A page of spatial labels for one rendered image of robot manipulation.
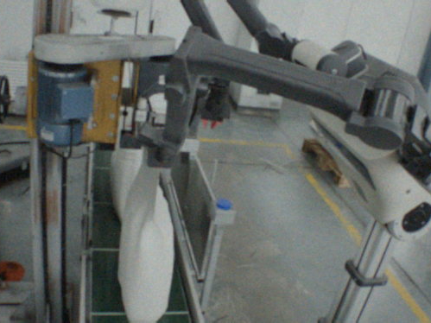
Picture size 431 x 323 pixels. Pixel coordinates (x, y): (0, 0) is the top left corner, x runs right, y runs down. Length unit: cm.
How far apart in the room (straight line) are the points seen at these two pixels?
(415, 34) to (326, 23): 150
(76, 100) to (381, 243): 96
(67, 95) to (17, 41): 311
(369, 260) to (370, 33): 549
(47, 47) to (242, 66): 72
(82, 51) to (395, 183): 91
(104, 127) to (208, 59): 91
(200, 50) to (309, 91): 20
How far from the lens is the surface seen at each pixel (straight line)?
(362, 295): 140
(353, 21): 646
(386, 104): 74
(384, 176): 98
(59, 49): 133
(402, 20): 688
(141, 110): 155
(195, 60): 78
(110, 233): 228
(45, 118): 144
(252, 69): 76
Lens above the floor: 170
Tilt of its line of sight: 24 degrees down
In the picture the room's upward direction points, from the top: 11 degrees clockwise
